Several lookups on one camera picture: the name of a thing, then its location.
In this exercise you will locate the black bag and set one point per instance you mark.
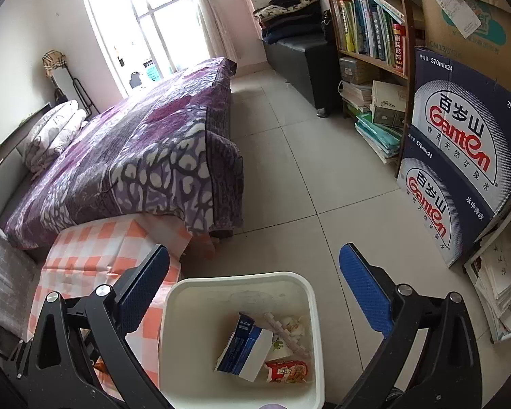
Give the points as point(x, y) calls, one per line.
point(327, 25)

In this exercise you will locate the white curtain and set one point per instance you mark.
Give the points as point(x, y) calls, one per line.
point(215, 21)

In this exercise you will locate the plaid scarf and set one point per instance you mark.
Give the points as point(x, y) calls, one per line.
point(53, 63)

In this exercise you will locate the purple patterned blanket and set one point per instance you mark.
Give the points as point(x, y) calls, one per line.
point(132, 157)

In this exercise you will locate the dark wooden bed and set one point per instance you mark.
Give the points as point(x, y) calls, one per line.
point(4, 187)

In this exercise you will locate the grey cardboard box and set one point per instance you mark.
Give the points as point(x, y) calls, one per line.
point(355, 70)

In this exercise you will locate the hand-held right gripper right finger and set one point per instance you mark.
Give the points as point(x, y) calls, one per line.
point(366, 287)

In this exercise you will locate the white plastic bin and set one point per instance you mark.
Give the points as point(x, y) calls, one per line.
point(238, 294)

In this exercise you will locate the row of colourful books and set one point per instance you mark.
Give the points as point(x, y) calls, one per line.
point(366, 30)

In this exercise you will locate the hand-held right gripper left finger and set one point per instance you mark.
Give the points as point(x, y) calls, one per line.
point(144, 283)

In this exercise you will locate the stack of pale books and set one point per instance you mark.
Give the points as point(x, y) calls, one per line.
point(355, 96)

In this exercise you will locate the large blue white carton box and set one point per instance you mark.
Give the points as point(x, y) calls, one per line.
point(238, 349)

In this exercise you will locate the black coat rack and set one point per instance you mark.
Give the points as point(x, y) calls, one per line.
point(59, 96)

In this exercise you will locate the stack of white papers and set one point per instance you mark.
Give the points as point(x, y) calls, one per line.
point(502, 281)

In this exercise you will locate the white tissue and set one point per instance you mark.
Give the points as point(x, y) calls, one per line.
point(293, 326)

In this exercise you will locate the bright window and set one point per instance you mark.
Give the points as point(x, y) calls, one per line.
point(153, 8)

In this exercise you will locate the red instant noodle cup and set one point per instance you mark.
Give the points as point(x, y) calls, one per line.
point(287, 373)

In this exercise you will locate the pile of dark clothes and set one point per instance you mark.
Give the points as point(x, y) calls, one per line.
point(289, 21)

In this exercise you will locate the blue white water carton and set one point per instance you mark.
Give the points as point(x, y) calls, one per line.
point(434, 204)
point(460, 115)

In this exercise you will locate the stack of green folders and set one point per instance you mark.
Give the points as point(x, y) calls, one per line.
point(377, 136)

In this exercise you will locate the small white green carton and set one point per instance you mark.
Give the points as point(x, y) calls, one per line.
point(282, 348)

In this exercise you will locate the black storage bench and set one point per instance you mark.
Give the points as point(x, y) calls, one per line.
point(306, 68)

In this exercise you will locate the folded floral quilt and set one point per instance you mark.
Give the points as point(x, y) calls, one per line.
point(55, 132)

